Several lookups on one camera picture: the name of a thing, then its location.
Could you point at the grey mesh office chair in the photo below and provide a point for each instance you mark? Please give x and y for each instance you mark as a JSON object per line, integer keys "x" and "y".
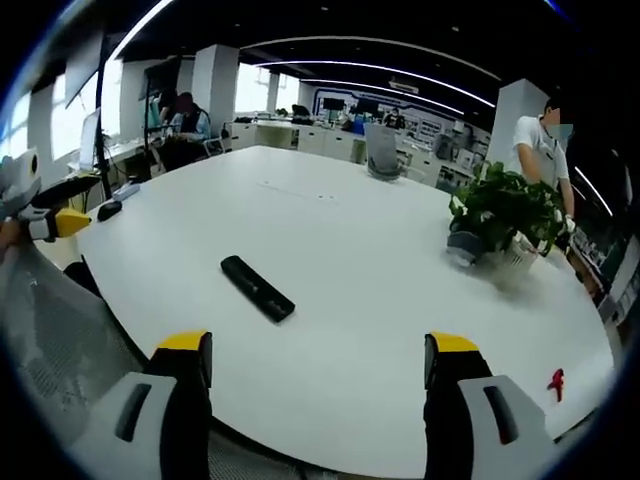
{"x": 50, "y": 320}

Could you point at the white computer monitor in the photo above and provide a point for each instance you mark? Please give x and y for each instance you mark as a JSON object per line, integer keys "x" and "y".
{"x": 89, "y": 140}

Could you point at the black remote control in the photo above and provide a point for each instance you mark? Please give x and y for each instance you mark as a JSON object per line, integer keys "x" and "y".
{"x": 257, "y": 288}

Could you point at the green potted plant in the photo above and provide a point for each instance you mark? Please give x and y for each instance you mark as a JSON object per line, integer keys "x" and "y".
{"x": 505, "y": 207}

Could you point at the white plant basket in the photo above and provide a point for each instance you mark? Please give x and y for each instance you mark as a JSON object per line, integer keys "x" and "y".
{"x": 517, "y": 255}

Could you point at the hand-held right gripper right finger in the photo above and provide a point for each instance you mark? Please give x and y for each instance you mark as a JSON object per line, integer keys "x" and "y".
{"x": 480, "y": 400}

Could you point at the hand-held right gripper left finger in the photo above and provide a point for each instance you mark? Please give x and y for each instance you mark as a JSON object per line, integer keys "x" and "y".
{"x": 150, "y": 400}

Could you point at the white cabinet row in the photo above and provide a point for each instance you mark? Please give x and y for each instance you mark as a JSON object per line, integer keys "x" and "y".
{"x": 295, "y": 136}

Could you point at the black computer mouse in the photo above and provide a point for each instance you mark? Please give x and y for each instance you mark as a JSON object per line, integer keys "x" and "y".
{"x": 109, "y": 210}

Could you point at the person's left hand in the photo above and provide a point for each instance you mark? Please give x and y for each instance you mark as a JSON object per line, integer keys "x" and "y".
{"x": 6, "y": 235}

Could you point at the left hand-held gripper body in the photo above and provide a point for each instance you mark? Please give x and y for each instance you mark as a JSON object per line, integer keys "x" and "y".
{"x": 17, "y": 182}

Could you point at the black stand pole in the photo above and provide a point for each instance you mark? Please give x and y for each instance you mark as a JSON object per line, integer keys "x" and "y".
{"x": 102, "y": 115}

